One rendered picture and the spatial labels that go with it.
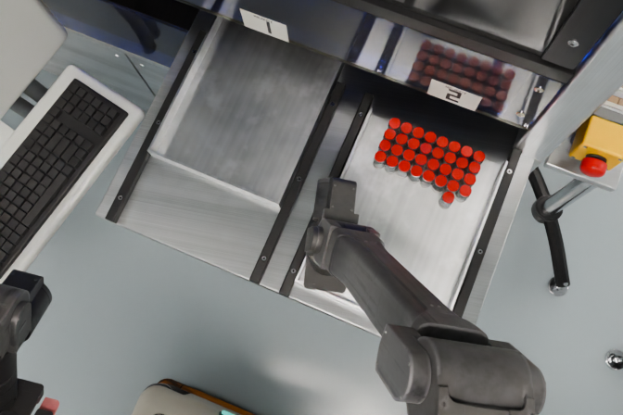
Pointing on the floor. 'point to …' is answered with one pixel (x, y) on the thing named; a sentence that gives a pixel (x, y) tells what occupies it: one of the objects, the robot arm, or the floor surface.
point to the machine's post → (577, 96)
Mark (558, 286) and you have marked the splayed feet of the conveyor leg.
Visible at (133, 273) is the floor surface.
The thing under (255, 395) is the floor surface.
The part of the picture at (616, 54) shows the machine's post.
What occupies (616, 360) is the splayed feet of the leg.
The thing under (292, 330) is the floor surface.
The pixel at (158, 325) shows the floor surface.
